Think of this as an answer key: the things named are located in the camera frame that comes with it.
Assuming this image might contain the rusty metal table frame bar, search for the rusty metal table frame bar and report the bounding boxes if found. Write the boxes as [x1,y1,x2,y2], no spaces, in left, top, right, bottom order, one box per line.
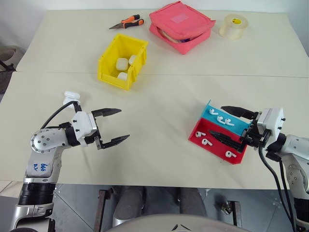
[93,188,114,232]
[216,200,243,228]

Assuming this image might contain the red plastic tray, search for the red plastic tray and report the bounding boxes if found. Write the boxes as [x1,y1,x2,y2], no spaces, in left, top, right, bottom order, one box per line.
[188,117,249,166]

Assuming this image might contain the orange and black pliers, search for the orange and black pliers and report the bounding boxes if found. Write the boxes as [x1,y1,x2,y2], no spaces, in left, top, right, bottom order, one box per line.
[108,14,145,30]

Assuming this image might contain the yellow plastic bin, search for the yellow plastic bin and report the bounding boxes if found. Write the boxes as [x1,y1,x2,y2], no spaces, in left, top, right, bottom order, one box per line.
[97,33,149,91]

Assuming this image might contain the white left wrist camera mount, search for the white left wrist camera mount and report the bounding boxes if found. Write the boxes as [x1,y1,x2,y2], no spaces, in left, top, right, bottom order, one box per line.
[71,111,98,147]

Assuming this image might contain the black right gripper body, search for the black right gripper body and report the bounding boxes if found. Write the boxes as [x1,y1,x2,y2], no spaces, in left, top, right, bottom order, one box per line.
[239,111,271,153]

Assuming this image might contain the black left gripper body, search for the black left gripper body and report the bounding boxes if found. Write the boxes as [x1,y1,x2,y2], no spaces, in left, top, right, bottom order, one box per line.
[84,112,105,151]

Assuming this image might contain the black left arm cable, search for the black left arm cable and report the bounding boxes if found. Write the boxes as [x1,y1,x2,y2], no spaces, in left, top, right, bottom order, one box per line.
[40,101,82,130]

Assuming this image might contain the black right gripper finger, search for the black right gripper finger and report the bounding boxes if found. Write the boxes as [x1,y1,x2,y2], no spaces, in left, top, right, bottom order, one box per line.
[208,130,245,153]
[220,105,258,120]

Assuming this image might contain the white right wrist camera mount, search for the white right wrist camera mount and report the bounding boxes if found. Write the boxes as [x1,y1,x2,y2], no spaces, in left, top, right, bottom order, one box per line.
[256,107,285,141]

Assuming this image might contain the silver robot torso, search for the silver robot torso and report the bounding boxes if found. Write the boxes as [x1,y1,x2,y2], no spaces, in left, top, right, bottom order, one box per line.
[106,213,253,232]

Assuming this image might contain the pink fabric zipper pouch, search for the pink fabric zipper pouch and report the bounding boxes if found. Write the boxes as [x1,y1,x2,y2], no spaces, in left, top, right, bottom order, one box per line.
[148,0,217,56]

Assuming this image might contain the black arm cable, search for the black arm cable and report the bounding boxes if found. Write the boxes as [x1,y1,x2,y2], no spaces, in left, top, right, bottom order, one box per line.
[258,144,298,232]
[40,101,82,130]

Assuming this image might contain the dark background chair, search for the dark background chair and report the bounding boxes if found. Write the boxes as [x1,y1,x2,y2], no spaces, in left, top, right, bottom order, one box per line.
[0,44,18,95]

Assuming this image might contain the dark rounded robot leg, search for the dark rounded robot leg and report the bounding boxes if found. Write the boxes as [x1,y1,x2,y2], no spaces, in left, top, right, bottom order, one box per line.
[112,186,146,221]
[178,187,208,218]

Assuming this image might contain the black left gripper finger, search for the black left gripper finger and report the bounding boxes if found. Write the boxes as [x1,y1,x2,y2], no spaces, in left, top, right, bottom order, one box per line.
[91,108,122,119]
[100,134,131,149]

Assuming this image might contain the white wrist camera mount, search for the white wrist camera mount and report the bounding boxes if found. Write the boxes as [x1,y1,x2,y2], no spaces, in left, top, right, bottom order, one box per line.
[71,111,98,147]
[256,107,285,141]

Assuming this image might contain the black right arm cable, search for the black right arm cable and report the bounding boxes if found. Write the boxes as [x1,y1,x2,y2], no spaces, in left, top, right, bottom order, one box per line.
[258,144,298,232]

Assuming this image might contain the blue plastic tray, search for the blue plastic tray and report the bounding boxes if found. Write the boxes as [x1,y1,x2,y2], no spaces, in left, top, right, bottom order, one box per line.
[198,99,253,136]

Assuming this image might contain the clear tape roll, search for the clear tape roll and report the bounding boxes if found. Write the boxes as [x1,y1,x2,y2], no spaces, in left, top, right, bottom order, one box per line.
[219,14,249,41]

